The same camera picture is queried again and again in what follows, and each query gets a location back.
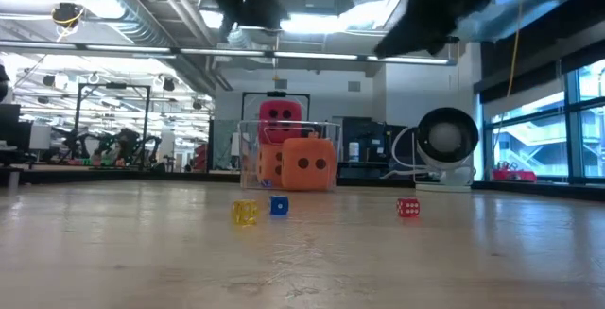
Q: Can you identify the clear plastic bin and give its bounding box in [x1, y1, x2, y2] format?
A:
[238, 119, 342, 193]

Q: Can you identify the black monitor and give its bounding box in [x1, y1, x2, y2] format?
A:
[0, 104, 23, 152]

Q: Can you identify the red background object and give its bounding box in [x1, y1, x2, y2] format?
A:
[193, 143, 209, 171]

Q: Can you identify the yellow hanging cable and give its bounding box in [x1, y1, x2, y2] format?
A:
[506, 0, 525, 98]

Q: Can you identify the blue framed window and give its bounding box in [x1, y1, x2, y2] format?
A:
[481, 58, 605, 185]

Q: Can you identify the small clear yellow die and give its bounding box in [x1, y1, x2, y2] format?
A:
[231, 198, 260, 227]

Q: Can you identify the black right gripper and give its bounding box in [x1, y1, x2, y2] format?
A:
[372, 0, 493, 60]

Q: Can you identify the black equipment cabinet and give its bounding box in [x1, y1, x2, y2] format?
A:
[338, 115, 417, 180]

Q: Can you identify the black reel with yellow cable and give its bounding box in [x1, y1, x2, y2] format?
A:
[50, 1, 86, 41]

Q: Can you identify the small red die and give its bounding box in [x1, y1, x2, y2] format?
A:
[396, 197, 421, 218]

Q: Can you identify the white and black round fan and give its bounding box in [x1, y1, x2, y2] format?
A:
[414, 107, 480, 193]

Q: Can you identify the large orange foam die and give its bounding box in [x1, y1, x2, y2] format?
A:
[257, 143, 285, 188]
[281, 137, 338, 193]

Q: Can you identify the black background robot rig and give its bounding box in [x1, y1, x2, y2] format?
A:
[51, 127, 161, 169]

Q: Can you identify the long ceiling light bar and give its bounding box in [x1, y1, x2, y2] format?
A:
[0, 40, 458, 67]

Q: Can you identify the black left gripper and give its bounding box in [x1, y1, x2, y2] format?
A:
[207, 0, 289, 31]

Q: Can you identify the white fan cable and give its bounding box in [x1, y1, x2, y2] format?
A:
[380, 124, 443, 180]

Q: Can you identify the large pink foam die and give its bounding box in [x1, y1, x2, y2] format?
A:
[258, 99, 303, 146]

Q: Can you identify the red object by window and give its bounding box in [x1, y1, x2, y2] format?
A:
[492, 167, 538, 183]

